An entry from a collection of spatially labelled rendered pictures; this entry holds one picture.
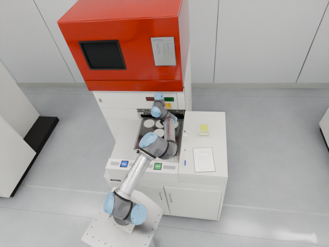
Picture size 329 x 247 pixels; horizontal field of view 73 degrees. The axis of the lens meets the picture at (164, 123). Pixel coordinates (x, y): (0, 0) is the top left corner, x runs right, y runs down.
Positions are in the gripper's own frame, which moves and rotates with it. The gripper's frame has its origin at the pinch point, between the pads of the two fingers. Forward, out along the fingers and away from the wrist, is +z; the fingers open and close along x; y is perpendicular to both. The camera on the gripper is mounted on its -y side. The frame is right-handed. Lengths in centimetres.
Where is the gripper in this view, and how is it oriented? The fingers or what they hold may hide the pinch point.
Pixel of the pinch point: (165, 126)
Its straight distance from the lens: 195.8
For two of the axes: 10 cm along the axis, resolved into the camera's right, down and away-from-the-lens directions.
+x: -6.9, 5.9, -4.2
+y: -7.1, -4.7, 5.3
